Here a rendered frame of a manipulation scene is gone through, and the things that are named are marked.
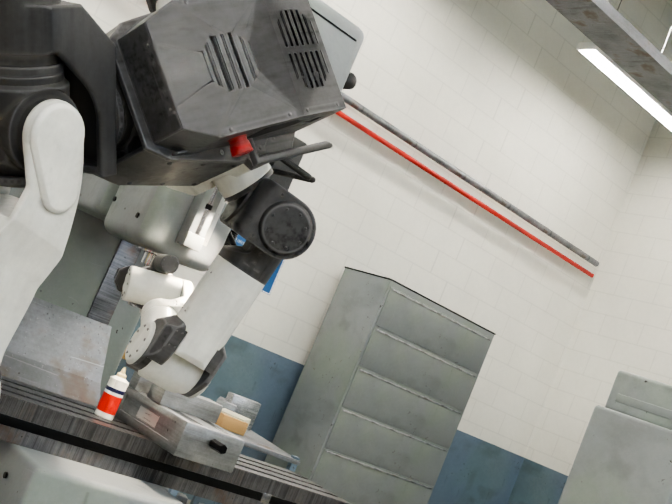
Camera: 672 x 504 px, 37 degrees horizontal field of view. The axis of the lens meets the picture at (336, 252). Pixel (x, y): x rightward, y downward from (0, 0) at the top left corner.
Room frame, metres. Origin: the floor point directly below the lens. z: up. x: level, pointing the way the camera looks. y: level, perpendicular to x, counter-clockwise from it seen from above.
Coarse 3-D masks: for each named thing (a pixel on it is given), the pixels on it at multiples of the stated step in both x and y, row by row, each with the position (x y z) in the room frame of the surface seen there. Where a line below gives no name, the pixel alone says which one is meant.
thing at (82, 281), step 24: (72, 240) 2.35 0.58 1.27; (96, 240) 2.38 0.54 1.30; (120, 240) 2.41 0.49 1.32; (72, 264) 2.36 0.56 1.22; (96, 264) 2.40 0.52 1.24; (120, 264) 2.42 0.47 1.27; (48, 288) 2.34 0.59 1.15; (72, 288) 2.38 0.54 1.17; (96, 288) 2.41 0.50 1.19; (96, 312) 2.42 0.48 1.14; (120, 312) 2.46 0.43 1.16; (120, 336) 2.48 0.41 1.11; (120, 360) 2.50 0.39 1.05
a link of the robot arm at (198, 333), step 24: (216, 264) 1.56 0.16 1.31; (216, 288) 1.54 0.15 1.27; (240, 288) 1.55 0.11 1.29; (192, 312) 1.55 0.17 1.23; (216, 312) 1.55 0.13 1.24; (240, 312) 1.57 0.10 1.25; (144, 336) 1.58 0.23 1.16; (168, 336) 1.55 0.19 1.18; (192, 336) 1.55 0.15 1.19; (216, 336) 1.56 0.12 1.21; (192, 360) 1.56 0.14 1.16; (216, 360) 1.58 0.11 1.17
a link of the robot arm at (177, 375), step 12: (144, 312) 1.75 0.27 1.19; (156, 312) 1.73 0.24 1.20; (168, 312) 1.73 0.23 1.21; (144, 360) 1.57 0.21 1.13; (168, 360) 1.58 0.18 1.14; (180, 360) 1.59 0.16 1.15; (144, 372) 1.60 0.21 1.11; (156, 372) 1.59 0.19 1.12; (168, 372) 1.59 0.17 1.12; (180, 372) 1.59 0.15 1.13; (192, 372) 1.60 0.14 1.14; (156, 384) 1.64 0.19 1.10; (168, 384) 1.61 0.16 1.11; (180, 384) 1.61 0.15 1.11; (192, 384) 1.61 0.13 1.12
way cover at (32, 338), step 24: (48, 312) 2.34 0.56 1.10; (72, 312) 2.39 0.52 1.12; (24, 336) 2.29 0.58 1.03; (48, 336) 2.33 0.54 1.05; (72, 336) 2.37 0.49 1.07; (96, 336) 2.42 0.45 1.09; (24, 360) 2.27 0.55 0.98; (48, 360) 2.32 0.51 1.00; (72, 360) 2.36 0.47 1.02; (96, 360) 2.40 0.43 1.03; (48, 384) 2.29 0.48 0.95; (72, 384) 2.34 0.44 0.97; (96, 384) 2.39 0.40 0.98
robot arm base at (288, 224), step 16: (256, 192) 1.50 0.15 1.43; (272, 192) 1.48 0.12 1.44; (288, 192) 1.49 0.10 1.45; (240, 208) 1.52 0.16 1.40; (256, 208) 1.48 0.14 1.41; (272, 208) 1.48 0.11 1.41; (288, 208) 1.48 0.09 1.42; (304, 208) 1.50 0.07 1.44; (240, 224) 1.49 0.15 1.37; (256, 224) 1.49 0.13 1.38; (272, 224) 1.49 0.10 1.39; (288, 224) 1.49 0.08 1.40; (304, 224) 1.50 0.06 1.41; (256, 240) 1.49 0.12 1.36; (272, 240) 1.49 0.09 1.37; (288, 240) 1.50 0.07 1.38; (304, 240) 1.50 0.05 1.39; (272, 256) 1.50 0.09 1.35; (288, 256) 1.51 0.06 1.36
